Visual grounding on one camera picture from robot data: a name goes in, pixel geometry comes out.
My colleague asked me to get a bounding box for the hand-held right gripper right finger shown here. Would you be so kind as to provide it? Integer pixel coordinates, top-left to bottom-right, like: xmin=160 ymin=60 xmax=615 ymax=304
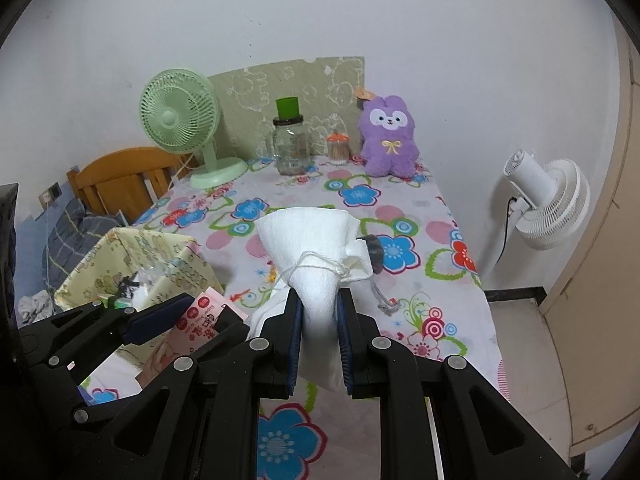
xmin=336 ymin=287 xmax=581 ymax=480

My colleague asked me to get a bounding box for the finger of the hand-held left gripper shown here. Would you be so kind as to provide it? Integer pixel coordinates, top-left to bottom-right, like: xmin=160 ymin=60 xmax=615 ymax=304
xmin=192 ymin=306 xmax=250 ymax=361
xmin=17 ymin=294 xmax=197 ymax=376

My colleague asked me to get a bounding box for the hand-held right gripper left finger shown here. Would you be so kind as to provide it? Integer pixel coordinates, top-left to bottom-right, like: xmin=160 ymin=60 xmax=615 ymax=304
xmin=75 ymin=287 xmax=307 ymax=480

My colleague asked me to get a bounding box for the pink tissue packet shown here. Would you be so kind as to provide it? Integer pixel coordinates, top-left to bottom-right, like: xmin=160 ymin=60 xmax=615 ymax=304
xmin=135 ymin=287 xmax=251 ymax=391

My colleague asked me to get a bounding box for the yellow printed box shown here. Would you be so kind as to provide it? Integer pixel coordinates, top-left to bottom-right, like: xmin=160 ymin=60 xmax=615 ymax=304
xmin=54 ymin=226 xmax=226 ymax=311

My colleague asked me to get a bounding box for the white towel bundle with string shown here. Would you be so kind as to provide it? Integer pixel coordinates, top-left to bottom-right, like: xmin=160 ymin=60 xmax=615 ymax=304
xmin=256 ymin=207 xmax=376 ymax=393

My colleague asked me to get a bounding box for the white folded cloth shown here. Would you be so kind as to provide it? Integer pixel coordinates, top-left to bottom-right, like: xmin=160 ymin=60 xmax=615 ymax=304
xmin=248 ymin=280 xmax=296 ymax=341

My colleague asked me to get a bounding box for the white crumpled cloth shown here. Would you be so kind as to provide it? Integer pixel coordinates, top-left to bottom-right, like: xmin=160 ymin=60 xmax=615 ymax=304
xmin=17 ymin=292 xmax=56 ymax=323

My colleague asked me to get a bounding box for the grey plaid pillow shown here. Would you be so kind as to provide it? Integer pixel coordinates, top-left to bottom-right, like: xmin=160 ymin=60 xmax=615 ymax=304
xmin=37 ymin=195 xmax=131 ymax=271

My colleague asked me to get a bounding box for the floral tablecloth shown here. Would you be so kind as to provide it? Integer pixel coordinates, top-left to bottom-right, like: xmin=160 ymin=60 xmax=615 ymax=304
xmin=82 ymin=156 xmax=508 ymax=480

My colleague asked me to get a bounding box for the wooden headboard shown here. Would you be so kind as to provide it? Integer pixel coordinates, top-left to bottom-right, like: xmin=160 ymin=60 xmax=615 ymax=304
xmin=66 ymin=146 xmax=193 ymax=226

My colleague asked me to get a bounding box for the glass jar mug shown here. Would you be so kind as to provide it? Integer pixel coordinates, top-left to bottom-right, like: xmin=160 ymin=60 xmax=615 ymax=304
xmin=263 ymin=115 xmax=312 ymax=177

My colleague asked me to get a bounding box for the cotton swab jar orange lid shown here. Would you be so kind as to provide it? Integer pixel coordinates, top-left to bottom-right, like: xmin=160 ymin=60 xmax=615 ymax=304
xmin=326 ymin=132 xmax=350 ymax=165

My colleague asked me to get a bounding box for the purple plush bunny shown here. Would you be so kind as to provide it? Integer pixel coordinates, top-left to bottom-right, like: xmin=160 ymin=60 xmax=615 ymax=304
xmin=356 ymin=87 xmax=420 ymax=179

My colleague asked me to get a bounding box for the green desk fan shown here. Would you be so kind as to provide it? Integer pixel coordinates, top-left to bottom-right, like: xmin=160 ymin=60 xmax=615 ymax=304
xmin=139 ymin=70 xmax=248 ymax=190

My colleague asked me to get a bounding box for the green plastic cap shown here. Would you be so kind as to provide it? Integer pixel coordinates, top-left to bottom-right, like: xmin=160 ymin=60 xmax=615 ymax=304
xmin=275 ymin=96 xmax=301 ymax=120

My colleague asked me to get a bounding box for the green printed cardboard panel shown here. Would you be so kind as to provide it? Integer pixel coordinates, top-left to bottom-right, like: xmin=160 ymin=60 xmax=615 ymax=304
xmin=207 ymin=56 xmax=367 ymax=158

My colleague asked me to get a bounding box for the white standing fan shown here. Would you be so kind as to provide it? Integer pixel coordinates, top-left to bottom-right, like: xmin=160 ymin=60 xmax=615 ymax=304
xmin=475 ymin=149 xmax=592 ymax=281

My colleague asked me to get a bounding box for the beige wooden wardrobe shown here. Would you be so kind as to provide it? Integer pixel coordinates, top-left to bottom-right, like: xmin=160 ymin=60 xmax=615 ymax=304
xmin=537 ymin=15 xmax=640 ymax=466

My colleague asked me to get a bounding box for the grey drawstring pouch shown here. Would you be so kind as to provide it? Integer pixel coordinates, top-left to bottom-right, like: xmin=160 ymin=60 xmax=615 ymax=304
xmin=362 ymin=234 xmax=401 ymax=316

